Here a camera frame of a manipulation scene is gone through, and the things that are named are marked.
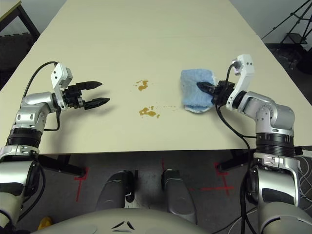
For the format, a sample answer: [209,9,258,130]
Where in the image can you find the grey robot leg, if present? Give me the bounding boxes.
[162,169,197,224]
[96,170,135,212]

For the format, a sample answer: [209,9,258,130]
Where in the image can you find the black foam floor mat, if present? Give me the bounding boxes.
[0,33,37,86]

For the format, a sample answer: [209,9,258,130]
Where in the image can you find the grey left robot leg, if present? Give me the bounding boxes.
[96,170,135,212]

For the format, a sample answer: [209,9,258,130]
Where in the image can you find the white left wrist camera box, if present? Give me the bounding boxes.
[50,62,74,112]

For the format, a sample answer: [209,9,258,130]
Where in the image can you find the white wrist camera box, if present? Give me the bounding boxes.
[225,54,255,110]
[50,62,74,112]

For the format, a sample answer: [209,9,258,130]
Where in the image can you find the wooden side table black legs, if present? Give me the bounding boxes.
[0,0,41,39]

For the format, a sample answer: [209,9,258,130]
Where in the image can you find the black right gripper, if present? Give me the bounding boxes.
[196,79,236,106]

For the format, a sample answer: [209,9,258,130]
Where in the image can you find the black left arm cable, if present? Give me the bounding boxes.
[23,60,61,132]

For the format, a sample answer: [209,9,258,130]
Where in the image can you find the small brown liquid spill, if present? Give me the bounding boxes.
[133,79,149,92]

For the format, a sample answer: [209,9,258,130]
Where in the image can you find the large brown liquid spill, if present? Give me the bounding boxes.
[138,106,160,119]

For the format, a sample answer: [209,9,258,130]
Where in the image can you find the grey robot torso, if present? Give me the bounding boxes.
[30,207,210,234]

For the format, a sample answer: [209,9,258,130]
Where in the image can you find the black tripod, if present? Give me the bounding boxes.
[262,0,312,44]

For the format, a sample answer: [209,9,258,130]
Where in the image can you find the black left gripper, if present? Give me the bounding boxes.
[62,80,111,110]

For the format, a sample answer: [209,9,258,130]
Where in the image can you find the red floor tape cross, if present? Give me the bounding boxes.
[201,175,234,195]

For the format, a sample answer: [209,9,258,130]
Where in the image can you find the white cable tangle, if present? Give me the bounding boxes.
[296,153,312,210]

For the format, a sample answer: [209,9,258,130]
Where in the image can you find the black step stool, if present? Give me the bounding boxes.
[282,31,309,46]

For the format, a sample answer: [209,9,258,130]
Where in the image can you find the red floor tape corner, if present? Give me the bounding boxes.
[214,162,229,176]

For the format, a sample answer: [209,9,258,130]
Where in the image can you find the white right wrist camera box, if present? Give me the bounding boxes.
[225,54,255,110]

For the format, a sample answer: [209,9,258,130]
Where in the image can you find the grey right robot leg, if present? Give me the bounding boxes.
[162,169,197,224]

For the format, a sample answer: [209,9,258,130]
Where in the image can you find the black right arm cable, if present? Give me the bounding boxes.
[214,60,256,234]

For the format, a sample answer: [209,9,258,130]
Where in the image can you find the yellow object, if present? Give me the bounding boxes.
[38,216,52,231]

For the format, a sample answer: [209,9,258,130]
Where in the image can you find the blue terry rag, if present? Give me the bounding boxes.
[179,69,217,113]

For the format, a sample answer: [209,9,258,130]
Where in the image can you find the black table base foot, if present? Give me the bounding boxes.
[39,155,87,177]
[216,149,256,171]

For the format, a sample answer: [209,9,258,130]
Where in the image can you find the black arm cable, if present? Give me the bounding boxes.
[23,60,61,132]
[214,60,256,234]

